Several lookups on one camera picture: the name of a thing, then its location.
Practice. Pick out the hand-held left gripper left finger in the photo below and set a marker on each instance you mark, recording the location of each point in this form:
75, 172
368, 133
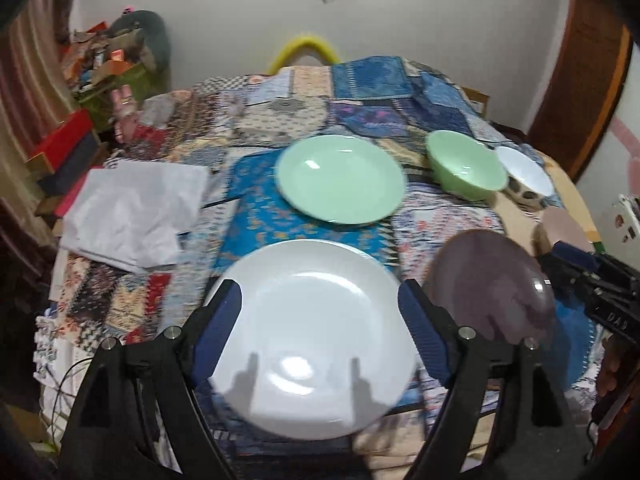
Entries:
220, 330

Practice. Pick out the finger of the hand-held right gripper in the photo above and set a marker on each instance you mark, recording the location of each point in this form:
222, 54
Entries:
562, 275
575, 254

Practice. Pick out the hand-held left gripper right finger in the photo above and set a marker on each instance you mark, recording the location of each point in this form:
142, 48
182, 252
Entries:
422, 330

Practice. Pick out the purple plate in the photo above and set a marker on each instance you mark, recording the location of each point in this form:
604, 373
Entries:
490, 280

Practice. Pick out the white plate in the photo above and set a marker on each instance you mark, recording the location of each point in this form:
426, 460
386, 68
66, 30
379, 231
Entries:
310, 300

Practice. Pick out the green bowl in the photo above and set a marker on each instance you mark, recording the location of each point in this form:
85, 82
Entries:
462, 165

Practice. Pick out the green plate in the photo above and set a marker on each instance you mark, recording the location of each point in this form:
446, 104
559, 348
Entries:
340, 177

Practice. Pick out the person's right hand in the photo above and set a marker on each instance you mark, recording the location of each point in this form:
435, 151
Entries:
609, 370

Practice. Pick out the small pink bowl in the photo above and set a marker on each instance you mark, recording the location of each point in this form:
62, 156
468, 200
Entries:
562, 227

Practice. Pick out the white stickered object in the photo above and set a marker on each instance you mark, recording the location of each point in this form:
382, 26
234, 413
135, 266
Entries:
622, 222

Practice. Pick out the white bowl with spotted outside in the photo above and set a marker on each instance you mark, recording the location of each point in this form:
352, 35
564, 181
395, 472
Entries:
525, 172

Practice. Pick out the white cloth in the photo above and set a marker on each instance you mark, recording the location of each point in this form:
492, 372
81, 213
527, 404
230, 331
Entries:
132, 210

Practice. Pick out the brown wooden door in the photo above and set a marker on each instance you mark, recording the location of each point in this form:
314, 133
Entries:
580, 85

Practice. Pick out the dark blue box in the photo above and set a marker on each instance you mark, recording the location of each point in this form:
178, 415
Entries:
75, 165

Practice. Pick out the patchwork printed blanket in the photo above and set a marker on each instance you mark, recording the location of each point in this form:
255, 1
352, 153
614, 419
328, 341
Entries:
300, 105

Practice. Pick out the red box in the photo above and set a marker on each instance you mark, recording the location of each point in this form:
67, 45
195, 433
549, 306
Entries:
62, 137

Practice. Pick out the yellow curved chair back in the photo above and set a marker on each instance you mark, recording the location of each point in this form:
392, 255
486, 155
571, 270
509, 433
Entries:
302, 47

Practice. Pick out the striped curtain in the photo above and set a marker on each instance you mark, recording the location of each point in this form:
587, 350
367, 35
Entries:
30, 90

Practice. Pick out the grey stuffed toy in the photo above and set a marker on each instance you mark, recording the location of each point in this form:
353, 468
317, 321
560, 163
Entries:
145, 30

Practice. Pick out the pink wall decal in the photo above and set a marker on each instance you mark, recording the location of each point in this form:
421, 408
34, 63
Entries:
629, 145

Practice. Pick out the wooden frame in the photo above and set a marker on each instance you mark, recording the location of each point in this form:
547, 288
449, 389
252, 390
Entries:
475, 100

